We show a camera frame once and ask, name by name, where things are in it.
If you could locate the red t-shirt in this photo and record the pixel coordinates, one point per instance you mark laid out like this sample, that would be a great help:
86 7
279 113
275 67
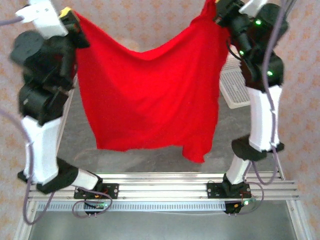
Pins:
150 87

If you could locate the white plastic mesh basket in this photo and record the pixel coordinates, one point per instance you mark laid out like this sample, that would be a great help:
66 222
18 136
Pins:
232 87

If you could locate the small circuit board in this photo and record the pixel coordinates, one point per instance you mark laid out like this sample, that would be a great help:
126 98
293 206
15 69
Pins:
248 202
101 205

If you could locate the grey metal lower shelf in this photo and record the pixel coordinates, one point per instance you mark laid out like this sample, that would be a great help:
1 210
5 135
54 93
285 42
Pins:
162 227

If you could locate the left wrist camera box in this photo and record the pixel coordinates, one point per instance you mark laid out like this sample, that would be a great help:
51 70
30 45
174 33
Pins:
42 17

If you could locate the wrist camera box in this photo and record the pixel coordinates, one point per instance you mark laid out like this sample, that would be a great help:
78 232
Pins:
252 5
42 17

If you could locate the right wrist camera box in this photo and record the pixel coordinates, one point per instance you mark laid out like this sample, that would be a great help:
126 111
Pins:
252 5

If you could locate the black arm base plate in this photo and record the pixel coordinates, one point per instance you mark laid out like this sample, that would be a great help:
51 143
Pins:
112 191
212 190

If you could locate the aluminium lower frame rail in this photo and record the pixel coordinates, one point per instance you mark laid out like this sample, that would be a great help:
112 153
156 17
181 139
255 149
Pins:
21 230
298 220

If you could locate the wide aluminium mounting rail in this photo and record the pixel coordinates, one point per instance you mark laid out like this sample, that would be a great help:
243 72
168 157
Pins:
162 190

